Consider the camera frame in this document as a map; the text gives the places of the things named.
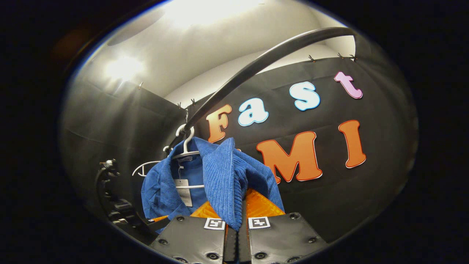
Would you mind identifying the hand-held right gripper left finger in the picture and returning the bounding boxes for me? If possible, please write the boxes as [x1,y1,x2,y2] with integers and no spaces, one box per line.
[149,200,239,264]

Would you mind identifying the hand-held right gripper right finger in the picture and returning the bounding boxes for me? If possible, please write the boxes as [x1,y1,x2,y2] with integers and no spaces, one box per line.
[238,188,328,264]

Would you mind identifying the row of small black clips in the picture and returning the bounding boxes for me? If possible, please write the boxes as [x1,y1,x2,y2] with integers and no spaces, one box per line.
[137,53,358,109]

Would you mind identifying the white plastic hanger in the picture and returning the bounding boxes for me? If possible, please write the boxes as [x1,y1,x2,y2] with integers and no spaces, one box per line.
[132,146,173,177]
[171,124,205,189]

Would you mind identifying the black clothes rack rail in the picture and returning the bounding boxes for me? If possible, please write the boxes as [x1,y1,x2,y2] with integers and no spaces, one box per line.
[167,27,370,154]

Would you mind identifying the blue corduroy jacket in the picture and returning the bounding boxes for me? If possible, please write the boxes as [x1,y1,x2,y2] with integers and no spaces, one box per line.
[141,137,285,232]

